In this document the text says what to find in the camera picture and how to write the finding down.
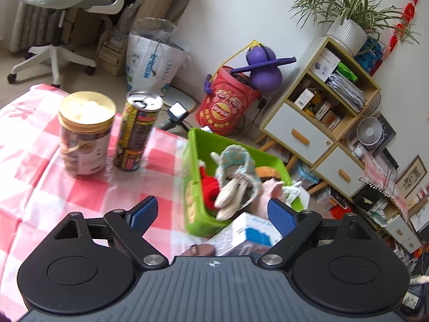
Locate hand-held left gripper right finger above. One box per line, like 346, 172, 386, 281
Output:
258, 198, 367, 270

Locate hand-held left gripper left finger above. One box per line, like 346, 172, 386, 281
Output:
54, 195, 170, 270

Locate white soft cloth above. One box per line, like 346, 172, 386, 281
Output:
284, 180, 305, 206

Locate blue and white milk carton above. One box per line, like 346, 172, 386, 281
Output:
206, 212, 284, 259

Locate hamburger plush toy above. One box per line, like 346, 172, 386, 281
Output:
254, 165, 286, 181

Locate pink bunny doll blue dress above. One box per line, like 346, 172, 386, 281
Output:
209, 144, 285, 220

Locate red and white plush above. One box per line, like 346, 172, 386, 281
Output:
200, 160, 221, 209

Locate green plastic box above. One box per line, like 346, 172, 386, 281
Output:
183, 127, 304, 237

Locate clear storage box blue lid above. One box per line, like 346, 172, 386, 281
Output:
295, 161, 320, 186

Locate brown striped object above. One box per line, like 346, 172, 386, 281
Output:
181, 244, 216, 257

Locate tall printed can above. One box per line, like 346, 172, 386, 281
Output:
113, 89, 164, 172

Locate wooden cabinet white drawers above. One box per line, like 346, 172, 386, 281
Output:
260, 36, 382, 198

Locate gold lid jar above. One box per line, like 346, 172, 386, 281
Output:
58, 91, 117, 179

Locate pink lace cloth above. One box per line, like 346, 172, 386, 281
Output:
364, 154, 408, 215

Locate red checkered tablecloth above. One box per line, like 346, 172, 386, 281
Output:
0, 84, 215, 312

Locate white round board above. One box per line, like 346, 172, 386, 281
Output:
167, 85, 199, 112

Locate white desk fan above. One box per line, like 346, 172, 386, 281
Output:
356, 117, 383, 146

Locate red printed bucket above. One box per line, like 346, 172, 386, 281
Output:
195, 66, 262, 136

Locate small white side cabinet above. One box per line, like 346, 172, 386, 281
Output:
385, 215, 423, 254

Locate framed picture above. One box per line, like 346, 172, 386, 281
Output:
395, 156, 429, 198

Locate purple bouncing ball toy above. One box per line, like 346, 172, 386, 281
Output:
230, 45, 297, 93

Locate white paper bag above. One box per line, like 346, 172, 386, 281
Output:
125, 18, 191, 96

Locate blue plastic toy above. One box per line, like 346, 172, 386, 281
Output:
355, 37, 384, 74

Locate potted spider plant white pot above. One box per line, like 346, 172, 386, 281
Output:
283, 0, 419, 56

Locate grey curtain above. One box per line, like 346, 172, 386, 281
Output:
8, 0, 72, 52

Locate red hanging decoration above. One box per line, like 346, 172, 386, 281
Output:
389, 0, 426, 57

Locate black action camera on tripod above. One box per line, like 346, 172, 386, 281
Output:
157, 102, 190, 133

